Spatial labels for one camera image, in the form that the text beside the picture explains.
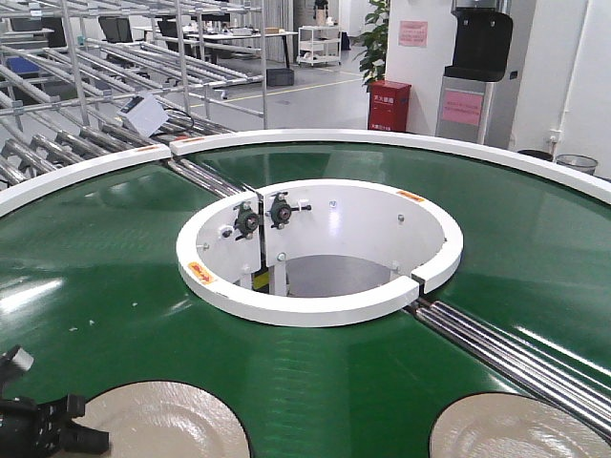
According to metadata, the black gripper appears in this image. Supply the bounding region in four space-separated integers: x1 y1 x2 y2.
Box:
1 394 110 457

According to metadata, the beige plate black rim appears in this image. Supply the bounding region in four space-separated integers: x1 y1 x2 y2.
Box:
429 392 610 457
78 381 251 457

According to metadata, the white outer conveyor rim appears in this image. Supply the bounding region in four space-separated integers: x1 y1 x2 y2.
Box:
0 128 611 219

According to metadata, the left bearing block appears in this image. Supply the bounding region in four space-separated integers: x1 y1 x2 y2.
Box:
234 201 260 240

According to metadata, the bearing block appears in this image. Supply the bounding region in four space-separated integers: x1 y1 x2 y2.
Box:
234 201 260 240
268 192 312 230

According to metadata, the right bearing block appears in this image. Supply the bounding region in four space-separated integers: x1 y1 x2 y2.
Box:
268 192 312 230

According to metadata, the white control box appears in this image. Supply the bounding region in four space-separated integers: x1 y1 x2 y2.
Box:
117 94 169 137

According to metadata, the metal roller rack shelving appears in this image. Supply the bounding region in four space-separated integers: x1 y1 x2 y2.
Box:
1 1 267 188

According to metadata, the office desk with monitors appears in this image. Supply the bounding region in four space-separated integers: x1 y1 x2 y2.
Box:
107 16 296 68

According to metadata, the white rolling cart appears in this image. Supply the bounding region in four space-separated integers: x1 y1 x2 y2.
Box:
297 26 341 67

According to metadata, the red fire extinguisher box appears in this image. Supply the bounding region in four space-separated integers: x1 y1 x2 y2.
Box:
368 80 411 133

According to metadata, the green potted plant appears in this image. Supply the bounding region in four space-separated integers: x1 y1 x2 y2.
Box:
356 0 390 86

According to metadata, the black water dispenser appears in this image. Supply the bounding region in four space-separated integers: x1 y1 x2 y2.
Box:
444 0 513 82

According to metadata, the white inner conveyor ring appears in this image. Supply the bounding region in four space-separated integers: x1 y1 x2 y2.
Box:
175 178 465 329

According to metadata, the pink wall notice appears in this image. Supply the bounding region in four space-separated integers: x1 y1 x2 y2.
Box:
398 20 429 48

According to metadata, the wire mesh trash bin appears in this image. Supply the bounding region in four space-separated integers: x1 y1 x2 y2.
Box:
556 155 599 176

